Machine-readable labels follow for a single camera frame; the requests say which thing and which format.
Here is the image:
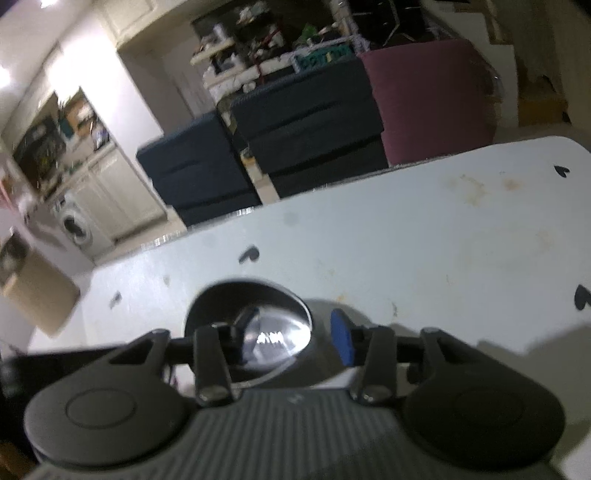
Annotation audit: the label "round stainless steel bowl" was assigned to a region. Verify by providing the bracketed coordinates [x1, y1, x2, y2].
[184, 279, 314, 388]

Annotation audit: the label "left dark blue chair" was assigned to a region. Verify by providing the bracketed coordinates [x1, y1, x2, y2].
[136, 111, 262, 227]

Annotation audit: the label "dark blue chair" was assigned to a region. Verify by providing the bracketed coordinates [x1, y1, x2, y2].
[136, 111, 262, 227]
[230, 57, 389, 198]

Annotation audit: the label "white kitchen cabinets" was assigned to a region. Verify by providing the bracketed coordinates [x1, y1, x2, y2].
[47, 143, 166, 242]

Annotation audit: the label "beige ribbed canister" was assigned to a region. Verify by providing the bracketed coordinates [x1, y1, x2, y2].
[1, 230, 81, 336]

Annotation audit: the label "white washing machine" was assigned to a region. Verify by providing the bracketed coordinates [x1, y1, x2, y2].
[51, 193, 113, 260]

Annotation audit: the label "right dark blue chair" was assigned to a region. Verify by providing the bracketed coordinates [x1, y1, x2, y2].
[230, 57, 389, 198]

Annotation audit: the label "maroon armchair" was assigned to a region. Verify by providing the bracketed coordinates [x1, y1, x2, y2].
[361, 39, 494, 166]

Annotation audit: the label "teal poizon sign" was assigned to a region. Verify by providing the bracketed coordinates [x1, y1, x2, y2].
[290, 43, 356, 73]

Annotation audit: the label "cluttered white shelf unit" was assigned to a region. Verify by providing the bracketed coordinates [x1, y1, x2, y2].
[190, 1, 370, 104]

